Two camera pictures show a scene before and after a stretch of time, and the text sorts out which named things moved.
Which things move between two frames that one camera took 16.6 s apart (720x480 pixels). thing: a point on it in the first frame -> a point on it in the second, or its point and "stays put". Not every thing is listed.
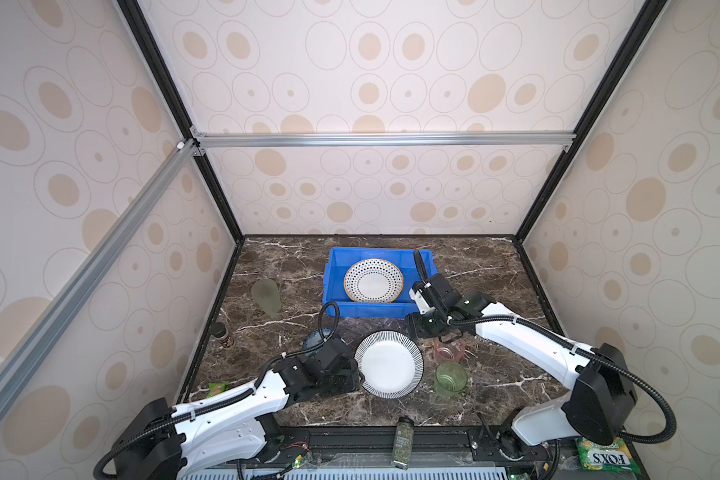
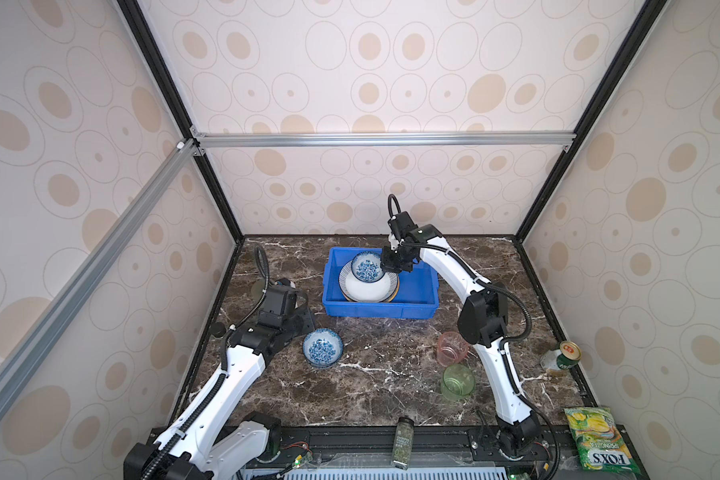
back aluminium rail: [386, 140] stays put
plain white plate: [391, 364] -> [393, 291]
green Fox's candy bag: [614, 457] stays put
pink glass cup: [452, 351] stays put
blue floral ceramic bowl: [314, 339] -> [366, 266]
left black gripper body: [345, 380] -> [298, 322]
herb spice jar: [404, 442] stays put
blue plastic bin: [374, 282] stays put
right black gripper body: [428, 324] -> [396, 259]
